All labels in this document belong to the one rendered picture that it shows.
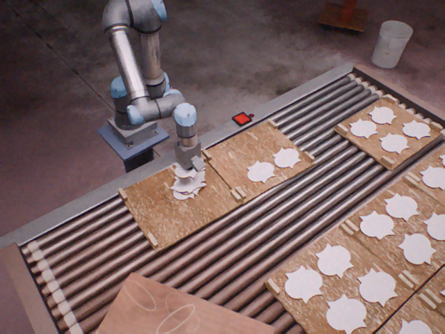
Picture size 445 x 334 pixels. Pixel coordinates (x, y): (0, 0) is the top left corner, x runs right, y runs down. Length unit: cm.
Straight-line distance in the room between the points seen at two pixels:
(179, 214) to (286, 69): 271
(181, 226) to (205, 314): 41
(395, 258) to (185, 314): 82
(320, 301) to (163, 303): 55
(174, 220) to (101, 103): 227
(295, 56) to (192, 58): 109
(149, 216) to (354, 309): 84
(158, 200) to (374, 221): 89
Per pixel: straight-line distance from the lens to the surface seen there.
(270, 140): 188
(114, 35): 153
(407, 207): 179
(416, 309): 156
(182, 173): 156
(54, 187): 309
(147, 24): 160
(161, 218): 158
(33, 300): 152
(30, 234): 172
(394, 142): 203
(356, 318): 146
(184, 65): 404
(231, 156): 179
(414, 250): 167
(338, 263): 153
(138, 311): 131
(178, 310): 129
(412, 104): 233
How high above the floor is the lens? 224
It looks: 49 degrees down
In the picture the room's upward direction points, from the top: 2 degrees clockwise
